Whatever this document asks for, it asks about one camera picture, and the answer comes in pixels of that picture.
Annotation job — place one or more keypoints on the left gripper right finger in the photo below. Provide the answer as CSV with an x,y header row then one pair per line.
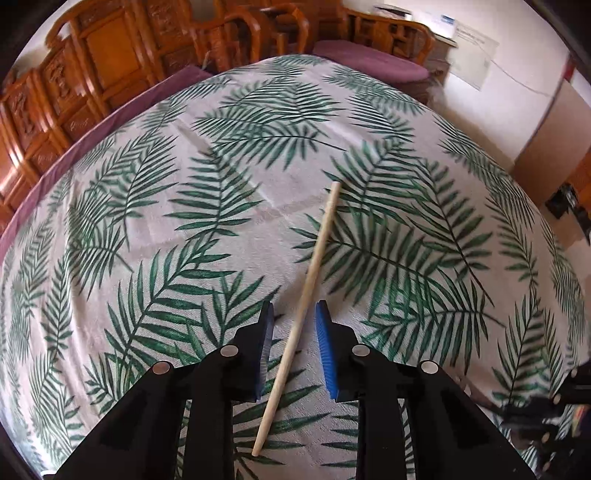
x,y
414,421

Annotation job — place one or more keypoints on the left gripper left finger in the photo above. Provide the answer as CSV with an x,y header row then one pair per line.
x,y
178,418

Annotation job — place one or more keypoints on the light bamboo chopstick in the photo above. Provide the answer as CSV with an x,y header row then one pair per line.
x,y
299,317

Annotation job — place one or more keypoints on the green leaf print tablecloth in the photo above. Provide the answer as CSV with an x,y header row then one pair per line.
x,y
168,236

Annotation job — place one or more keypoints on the purple bench cushion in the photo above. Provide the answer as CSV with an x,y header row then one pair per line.
x,y
187,77

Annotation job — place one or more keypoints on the carved wooden long bench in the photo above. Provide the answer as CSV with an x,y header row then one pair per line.
x,y
102,54

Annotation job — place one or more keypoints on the purple armchair cushion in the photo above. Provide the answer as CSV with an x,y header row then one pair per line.
x,y
382,66

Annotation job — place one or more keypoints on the carved wooden armchair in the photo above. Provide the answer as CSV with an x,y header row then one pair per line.
x,y
405,39

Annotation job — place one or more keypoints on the white wall panel box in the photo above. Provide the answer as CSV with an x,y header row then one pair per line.
x,y
471,59

